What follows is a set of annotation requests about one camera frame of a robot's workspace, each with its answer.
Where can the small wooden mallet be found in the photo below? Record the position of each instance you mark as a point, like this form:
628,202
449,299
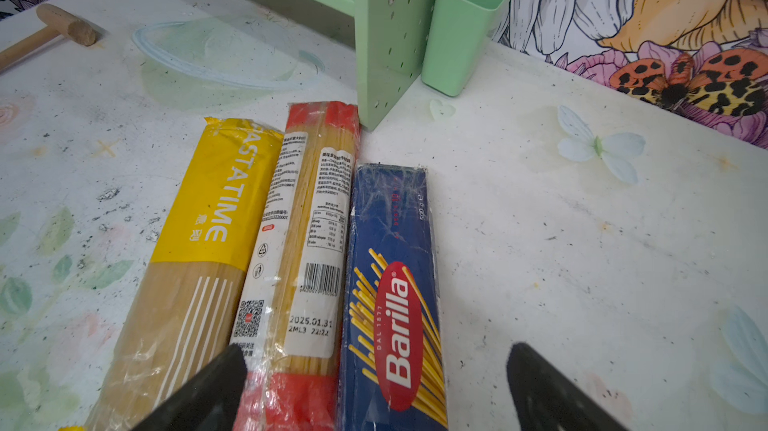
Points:
57,23

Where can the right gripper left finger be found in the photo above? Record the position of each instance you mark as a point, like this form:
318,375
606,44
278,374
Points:
208,401

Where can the yellow spaghetti bag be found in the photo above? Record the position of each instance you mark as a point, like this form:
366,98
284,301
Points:
185,306

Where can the blue spaghetti bag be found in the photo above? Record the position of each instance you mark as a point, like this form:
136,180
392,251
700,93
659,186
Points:
391,374

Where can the red spaghetti bag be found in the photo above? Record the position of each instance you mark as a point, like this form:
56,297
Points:
288,319

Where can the green cup on shelf side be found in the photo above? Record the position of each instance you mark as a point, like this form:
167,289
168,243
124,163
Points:
459,32

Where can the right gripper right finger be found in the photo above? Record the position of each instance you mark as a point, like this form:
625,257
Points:
545,399

